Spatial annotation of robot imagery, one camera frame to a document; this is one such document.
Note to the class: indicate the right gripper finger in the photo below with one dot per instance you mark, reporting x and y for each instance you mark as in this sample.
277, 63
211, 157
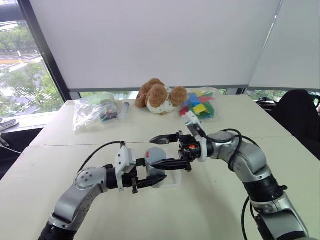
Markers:
163, 139
172, 164

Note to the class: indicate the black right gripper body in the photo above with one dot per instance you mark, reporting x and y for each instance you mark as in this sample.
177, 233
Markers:
187, 150

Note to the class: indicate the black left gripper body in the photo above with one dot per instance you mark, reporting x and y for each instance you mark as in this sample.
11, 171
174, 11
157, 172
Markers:
134, 180

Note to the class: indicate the grey jar lid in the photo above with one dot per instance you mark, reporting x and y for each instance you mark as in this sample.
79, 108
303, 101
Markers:
156, 154

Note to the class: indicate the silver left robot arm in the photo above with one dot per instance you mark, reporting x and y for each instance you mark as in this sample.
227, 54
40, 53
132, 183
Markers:
82, 190

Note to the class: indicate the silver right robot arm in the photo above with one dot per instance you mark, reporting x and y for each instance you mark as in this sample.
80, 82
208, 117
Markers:
250, 155

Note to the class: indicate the clear plastic box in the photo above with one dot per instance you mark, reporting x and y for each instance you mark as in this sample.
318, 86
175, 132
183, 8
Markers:
175, 178

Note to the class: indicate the brown and white plush toy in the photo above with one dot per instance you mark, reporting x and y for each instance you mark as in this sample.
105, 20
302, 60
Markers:
160, 97

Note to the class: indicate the bag of coloured blocks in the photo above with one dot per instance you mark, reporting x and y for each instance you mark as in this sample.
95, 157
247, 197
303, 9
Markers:
200, 105

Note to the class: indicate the clear plastic syringe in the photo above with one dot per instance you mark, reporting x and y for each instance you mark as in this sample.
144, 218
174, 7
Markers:
124, 110

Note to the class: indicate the clear bag of white items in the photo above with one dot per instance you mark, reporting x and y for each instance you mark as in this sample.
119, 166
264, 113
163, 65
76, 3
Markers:
87, 115

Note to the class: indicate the pale green pouch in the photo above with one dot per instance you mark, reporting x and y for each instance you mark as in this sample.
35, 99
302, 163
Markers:
102, 98

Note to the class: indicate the wide white roller blind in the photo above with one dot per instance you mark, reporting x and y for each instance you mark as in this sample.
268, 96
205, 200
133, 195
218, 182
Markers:
150, 42

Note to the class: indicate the black office chair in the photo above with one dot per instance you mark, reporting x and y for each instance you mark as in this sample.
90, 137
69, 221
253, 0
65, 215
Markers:
297, 117

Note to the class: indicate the grey object on sill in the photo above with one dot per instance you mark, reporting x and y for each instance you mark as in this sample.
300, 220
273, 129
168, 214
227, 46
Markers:
7, 123

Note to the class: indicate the narrow white roller blind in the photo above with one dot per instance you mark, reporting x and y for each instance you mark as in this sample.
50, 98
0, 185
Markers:
292, 50

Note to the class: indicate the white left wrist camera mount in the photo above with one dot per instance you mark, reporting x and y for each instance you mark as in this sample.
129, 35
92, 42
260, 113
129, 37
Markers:
125, 160

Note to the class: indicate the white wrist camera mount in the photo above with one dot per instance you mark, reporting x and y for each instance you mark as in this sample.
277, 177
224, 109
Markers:
193, 120
125, 160

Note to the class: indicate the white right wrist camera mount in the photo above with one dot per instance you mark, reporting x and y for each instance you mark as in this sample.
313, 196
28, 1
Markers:
193, 120

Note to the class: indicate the black window frame post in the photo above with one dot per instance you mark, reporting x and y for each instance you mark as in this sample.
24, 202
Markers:
42, 47

